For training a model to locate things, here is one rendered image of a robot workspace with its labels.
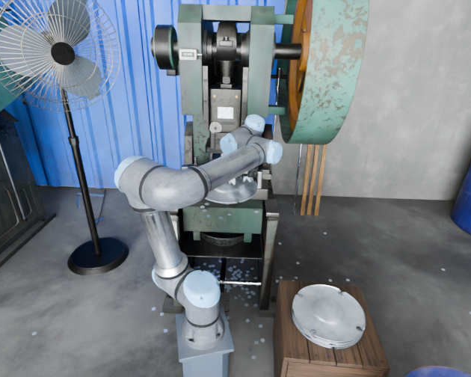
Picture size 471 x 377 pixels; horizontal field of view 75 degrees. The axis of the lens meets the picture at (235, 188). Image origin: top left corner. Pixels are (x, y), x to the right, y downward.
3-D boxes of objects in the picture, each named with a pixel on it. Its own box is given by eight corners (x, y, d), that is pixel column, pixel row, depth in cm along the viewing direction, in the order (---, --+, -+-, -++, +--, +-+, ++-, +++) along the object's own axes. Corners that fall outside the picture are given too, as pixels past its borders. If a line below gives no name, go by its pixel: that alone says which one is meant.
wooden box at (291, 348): (368, 422, 125) (390, 368, 110) (275, 411, 128) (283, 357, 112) (345, 336, 161) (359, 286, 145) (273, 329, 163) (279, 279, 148)
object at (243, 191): (185, 174, 146) (185, 173, 145) (241, 166, 156) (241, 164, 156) (205, 209, 124) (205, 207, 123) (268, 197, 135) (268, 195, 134)
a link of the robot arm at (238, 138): (241, 142, 102) (260, 129, 109) (216, 135, 108) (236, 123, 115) (242, 162, 106) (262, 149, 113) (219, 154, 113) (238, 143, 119)
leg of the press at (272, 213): (279, 318, 171) (298, 167, 130) (258, 316, 171) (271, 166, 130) (268, 225, 253) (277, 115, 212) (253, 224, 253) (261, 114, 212)
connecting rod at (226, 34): (238, 106, 140) (241, 21, 125) (211, 105, 140) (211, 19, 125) (239, 97, 159) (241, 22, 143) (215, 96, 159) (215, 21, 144)
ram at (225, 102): (240, 152, 148) (242, 87, 134) (208, 150, 148) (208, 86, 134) (240, 141, 163) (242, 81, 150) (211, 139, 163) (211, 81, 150)
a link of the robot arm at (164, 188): (166, 189, 69) (285, 134, 101) (137, 175, 75) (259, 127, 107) (172, 231, 74) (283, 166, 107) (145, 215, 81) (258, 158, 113)
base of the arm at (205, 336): (228, 345, 105) (229, 325, 101) (183, 354, 102) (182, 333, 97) (220, 310, 118) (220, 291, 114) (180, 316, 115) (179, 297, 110)
